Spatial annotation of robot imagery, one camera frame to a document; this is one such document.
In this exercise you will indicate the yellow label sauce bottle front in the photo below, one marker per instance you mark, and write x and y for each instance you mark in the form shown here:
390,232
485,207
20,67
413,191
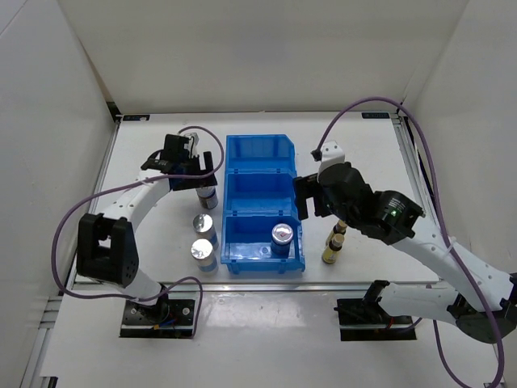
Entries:
334,246

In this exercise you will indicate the blue plastic divided bin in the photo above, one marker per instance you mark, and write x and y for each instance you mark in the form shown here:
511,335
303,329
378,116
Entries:
258,194

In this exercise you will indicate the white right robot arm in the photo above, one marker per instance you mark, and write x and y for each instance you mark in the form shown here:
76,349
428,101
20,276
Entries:
474,296

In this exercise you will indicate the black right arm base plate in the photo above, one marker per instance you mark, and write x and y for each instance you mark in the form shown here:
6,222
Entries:
358,323

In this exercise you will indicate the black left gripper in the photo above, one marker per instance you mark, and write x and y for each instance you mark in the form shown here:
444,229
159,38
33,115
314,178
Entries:
198,182

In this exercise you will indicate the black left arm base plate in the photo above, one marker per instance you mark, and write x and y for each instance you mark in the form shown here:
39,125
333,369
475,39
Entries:
168,319

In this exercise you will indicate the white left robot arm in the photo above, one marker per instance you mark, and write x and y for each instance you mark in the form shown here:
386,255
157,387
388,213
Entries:
107,246

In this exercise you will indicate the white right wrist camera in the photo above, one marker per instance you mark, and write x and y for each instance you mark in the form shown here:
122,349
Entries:
332,154

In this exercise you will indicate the silver lid jar front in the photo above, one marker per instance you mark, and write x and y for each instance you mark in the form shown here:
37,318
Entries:
203,254

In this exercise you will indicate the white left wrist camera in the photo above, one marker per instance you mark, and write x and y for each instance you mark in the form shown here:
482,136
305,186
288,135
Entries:
193,141

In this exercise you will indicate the silver lid jar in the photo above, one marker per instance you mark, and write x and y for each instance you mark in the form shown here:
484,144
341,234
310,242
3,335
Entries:
203,254
203,225

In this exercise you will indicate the silver lid jar rear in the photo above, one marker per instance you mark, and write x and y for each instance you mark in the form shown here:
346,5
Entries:
203,225

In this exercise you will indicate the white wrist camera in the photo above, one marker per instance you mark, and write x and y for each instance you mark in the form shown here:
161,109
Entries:
332,154
193,141

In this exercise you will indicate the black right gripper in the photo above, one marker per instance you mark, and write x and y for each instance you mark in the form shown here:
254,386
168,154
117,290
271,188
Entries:
304,187

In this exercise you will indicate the yellow label sauce bottle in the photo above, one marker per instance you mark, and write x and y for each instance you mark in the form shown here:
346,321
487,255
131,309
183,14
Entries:
339,228
334,246

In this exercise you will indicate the aluminium table edge rail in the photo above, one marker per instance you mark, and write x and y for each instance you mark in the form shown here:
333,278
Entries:
254,287

